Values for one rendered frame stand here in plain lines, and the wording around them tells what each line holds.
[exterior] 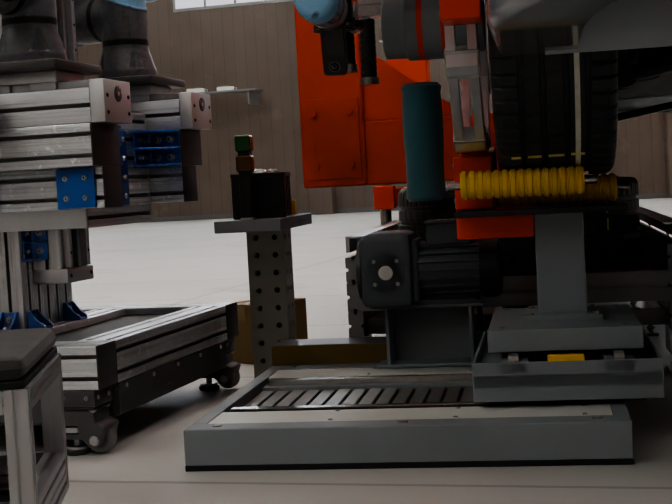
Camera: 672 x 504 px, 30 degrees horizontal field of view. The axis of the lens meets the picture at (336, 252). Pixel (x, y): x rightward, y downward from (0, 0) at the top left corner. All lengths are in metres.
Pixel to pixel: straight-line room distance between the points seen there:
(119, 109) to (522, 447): 1.11
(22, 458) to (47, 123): 1.25
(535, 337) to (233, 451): 0.63
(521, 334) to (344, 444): 0.42
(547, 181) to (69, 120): 1.00
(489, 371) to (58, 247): 1.10
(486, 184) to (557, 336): 0.33
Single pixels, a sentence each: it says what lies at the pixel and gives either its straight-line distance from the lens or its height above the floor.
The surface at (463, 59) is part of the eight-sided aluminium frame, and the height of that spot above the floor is 0.75.
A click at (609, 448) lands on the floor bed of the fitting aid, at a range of 2.32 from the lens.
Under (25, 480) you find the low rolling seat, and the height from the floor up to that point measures 0.19.
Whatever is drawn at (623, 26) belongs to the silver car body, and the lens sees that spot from 2.24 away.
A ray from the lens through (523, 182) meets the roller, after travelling 2.52.
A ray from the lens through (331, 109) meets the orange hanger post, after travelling 3.14.
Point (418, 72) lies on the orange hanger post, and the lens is 5.07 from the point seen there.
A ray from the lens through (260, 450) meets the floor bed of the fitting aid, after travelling 2.38.
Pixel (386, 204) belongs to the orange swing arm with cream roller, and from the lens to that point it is 4.34.
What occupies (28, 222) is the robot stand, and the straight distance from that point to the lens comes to 2.90.
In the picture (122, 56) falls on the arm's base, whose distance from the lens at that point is 3.21.
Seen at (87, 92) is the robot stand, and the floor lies 0.75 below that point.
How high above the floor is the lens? 0.53
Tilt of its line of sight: 3 degrees down
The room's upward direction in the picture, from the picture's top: 3 degrees counter-clockwise
